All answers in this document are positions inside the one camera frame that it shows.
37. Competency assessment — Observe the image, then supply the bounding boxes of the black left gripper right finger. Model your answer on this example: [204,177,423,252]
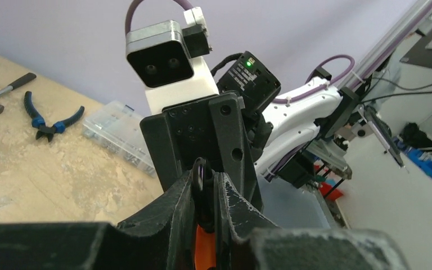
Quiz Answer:
[214,172,277,269]

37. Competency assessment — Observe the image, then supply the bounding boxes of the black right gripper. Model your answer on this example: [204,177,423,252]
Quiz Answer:
[140,92,263,210]

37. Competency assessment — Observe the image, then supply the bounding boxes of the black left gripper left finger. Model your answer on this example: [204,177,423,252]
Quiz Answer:
[117,172,197,269]

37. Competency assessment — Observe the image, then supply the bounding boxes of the orange black padlock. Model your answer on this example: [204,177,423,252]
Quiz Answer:
[191,157,217,269]

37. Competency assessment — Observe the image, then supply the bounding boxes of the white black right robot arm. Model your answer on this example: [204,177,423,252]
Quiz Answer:
[140,52,358,210]

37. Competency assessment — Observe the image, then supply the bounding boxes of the clear plastic screw organizer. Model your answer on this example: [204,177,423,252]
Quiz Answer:
[82,101,157,178]

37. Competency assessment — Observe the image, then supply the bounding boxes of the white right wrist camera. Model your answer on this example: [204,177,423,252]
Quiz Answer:
[124,1,219,114]

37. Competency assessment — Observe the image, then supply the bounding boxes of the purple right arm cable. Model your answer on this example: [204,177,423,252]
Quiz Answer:
[124,0,356,105]

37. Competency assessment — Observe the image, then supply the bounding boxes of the blue-handled pliers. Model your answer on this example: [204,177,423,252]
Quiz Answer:
[23,90,86,143]

